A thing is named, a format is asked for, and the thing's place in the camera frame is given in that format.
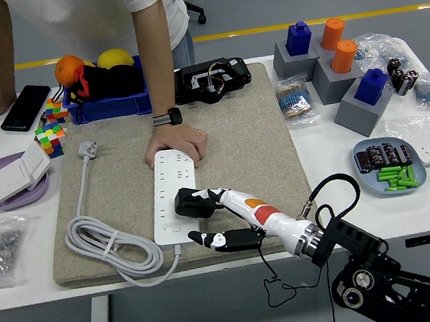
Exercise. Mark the black office chair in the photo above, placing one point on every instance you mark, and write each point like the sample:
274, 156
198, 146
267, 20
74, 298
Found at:
201, 17

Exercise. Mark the large yellow citrus fruit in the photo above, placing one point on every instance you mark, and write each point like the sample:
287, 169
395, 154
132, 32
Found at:
113, 58

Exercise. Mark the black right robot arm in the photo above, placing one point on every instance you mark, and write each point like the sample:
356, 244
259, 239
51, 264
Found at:
346, 235

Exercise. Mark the person's left forearm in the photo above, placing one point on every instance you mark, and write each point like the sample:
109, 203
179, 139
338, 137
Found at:
156, 59

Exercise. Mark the black smartphone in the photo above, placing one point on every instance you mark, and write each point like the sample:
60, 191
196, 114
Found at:
25, 108

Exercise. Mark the blue plastic bin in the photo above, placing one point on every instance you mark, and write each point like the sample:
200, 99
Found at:
117, 107

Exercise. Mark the large white wall switch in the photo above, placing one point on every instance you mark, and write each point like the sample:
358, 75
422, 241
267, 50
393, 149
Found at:
7, 182

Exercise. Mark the pile of green batteries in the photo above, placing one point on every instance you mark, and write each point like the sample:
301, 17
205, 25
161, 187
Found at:
399, 180

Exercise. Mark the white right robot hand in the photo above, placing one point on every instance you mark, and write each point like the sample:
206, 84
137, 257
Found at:
262, 211

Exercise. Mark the small yellow fruit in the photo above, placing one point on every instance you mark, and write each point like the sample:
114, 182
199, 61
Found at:
89, 63

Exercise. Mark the small white wall switch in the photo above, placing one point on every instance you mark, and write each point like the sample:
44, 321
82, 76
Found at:
36, 164

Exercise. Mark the orange cylinder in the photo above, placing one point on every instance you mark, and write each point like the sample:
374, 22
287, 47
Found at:
332, 35
343, 57

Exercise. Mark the blue-grey tray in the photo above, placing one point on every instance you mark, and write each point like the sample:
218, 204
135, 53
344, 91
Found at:
420, 172

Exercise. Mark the grey block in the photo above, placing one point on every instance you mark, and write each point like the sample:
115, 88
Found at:
357, 119
330, 89
289, 66
317, 47

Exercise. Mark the small colourful puzzle cube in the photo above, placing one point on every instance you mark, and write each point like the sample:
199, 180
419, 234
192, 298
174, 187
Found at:
56, 110

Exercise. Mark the blue peg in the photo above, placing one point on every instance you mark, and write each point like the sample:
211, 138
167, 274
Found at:
371, 88
298, 40

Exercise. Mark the clear plastic bag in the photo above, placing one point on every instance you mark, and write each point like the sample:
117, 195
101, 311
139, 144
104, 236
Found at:
407, 127

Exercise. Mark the black pouch with red trim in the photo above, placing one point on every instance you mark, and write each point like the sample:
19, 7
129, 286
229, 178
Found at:
114, 83

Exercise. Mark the dark capacitor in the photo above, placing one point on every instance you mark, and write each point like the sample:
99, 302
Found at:
404, 154
375, 155
409, 80
399, 79
394, 65
389, 152
363, 162

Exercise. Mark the person's wristband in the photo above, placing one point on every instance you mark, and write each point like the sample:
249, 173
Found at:
166, 118

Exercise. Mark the large colourful puzzle cube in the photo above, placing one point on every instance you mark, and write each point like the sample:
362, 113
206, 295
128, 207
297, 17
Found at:
51, 137

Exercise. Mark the grey-brown mat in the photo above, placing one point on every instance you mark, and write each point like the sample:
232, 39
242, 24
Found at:
234, 128

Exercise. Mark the person's left hand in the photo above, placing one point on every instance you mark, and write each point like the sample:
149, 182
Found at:
174, 136

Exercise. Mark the purple tray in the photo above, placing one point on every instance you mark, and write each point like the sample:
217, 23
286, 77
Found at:
19, 201

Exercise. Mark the orange fruit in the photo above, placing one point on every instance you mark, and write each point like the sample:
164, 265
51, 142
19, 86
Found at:
67, 70

